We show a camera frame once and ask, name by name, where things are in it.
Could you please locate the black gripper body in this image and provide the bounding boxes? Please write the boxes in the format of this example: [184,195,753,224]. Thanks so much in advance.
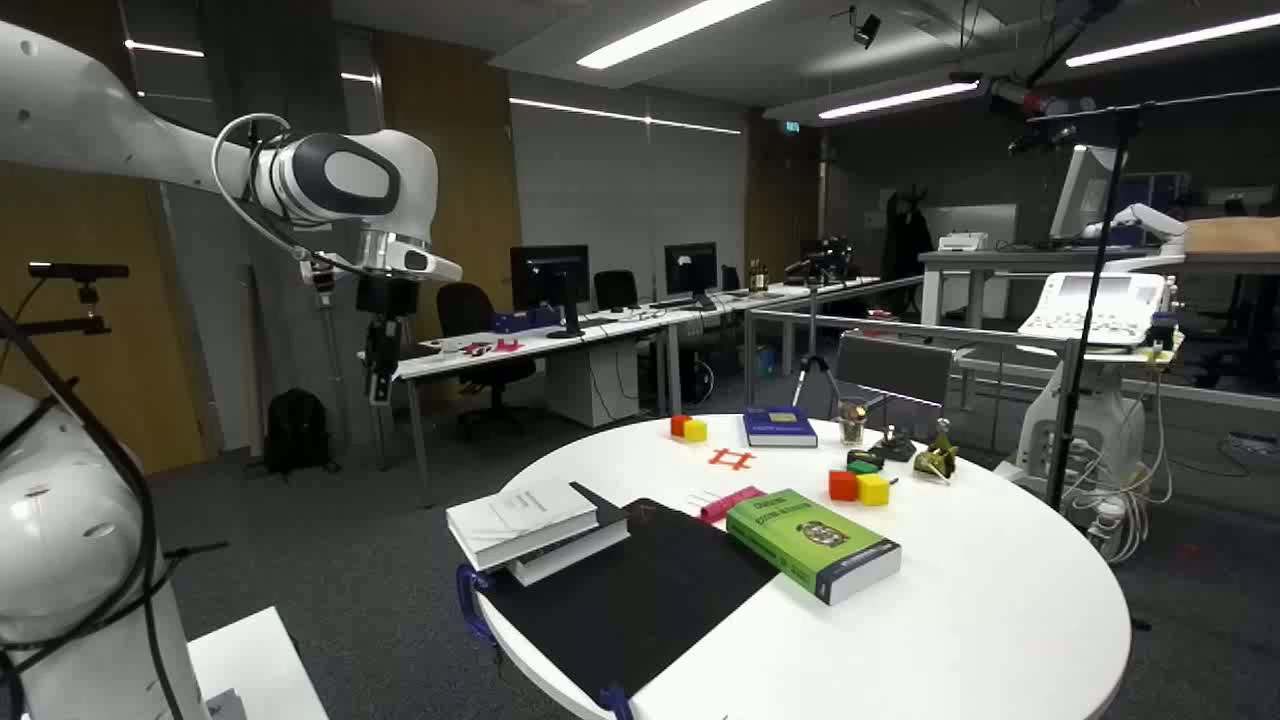
[352,271,422,358]

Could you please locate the white robot base platform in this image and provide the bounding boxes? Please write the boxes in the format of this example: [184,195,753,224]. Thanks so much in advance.
[184,605,332,720]

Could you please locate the dark book with white pages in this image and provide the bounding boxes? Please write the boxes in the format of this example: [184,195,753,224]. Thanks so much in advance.
[505,510,633,591]

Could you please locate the blue book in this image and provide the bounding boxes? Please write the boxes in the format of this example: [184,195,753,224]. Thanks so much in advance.
[739,403,825,453]

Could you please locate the green book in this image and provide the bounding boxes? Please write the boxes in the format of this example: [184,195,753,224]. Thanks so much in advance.
[722,482,905,609]

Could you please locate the black office chair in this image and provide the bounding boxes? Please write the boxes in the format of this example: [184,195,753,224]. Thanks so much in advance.
[593,269,640,314]
[434,278,539,419]

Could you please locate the black backpack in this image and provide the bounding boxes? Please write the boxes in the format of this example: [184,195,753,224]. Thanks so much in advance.
[258,386,335,478]

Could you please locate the long white office desk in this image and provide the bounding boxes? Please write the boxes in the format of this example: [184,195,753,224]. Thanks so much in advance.
[393,271,923,498]

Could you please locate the black computer monitor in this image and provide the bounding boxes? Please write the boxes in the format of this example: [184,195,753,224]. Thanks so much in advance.
[509,240,593,340]
[658,240,720,304]

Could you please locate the pink flat block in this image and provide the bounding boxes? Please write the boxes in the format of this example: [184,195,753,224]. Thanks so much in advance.
[697,482,766,529]

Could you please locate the ceiling light strip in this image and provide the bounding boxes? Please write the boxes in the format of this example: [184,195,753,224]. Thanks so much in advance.
[1061,9,1280,73]
[573,0,770,75]
[814,75,983,123]

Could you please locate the grey panel board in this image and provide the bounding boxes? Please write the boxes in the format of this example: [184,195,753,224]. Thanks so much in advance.
[829,331,961,433]

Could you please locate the small dark object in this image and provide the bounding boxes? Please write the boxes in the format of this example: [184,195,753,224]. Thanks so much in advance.
[873,424,918,467]

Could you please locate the grey metal railing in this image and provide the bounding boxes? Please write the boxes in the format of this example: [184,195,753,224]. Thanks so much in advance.
[747,245,1191,445]

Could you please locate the dark coat on stand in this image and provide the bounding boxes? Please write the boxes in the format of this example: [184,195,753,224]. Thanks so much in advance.
[876,186,938,321]

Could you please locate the yellow and black toy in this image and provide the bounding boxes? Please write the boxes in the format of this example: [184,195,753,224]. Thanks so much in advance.
[908,415,964,482]

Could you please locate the white medical cart machine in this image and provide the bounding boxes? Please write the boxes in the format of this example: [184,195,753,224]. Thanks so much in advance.
[997,136,1191,569]

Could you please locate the cardboard box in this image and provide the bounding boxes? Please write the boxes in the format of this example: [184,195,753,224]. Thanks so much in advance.
[1179,211,1280,261]

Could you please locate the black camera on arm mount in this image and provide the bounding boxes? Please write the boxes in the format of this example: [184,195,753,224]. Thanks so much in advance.
[0,254,134,340]

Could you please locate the small black camera tripod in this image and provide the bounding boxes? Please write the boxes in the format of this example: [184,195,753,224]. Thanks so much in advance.
[786,275,847,415]

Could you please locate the tall black camera stand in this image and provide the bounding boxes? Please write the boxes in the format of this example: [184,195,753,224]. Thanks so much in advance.
[983,73,1153,510]

